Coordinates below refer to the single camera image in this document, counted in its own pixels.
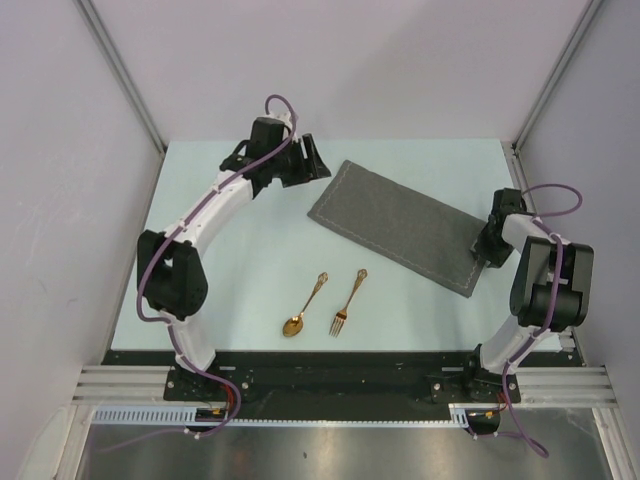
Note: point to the left aluminium frame post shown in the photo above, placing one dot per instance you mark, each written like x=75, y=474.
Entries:
x=113, y=58

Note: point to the gold fork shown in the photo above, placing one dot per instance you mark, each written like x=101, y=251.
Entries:
x=341, y=316

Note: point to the right aluminium frame post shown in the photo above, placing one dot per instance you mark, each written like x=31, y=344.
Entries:
x=576, y=38

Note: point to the front aluminium frame rail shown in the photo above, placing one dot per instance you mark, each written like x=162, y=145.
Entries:
x=552, y=387

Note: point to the grey cloth napkin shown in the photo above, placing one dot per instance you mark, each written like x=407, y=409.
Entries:
x=414, y=230

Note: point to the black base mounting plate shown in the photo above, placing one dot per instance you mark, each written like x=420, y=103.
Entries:
x=322, y=386

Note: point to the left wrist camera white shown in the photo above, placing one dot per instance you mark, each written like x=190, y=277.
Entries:
x=287, y=118

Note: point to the aluminium frame post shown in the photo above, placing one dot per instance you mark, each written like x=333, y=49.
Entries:
x=113, y=58
x=576, y=38

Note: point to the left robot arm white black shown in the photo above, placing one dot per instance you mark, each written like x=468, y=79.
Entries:
x=172, y=286

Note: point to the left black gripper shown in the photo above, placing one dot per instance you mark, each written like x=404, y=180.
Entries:
x=308, y=169

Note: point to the right aluminium side rail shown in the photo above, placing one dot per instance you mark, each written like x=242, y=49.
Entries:
x=553, y=201

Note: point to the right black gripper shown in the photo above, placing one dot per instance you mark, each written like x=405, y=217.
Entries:
x=496, y=258

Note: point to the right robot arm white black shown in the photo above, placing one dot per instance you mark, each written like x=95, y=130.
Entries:
x=550, y=291

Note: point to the gold spoon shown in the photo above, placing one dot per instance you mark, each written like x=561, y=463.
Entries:
x=295, y=324

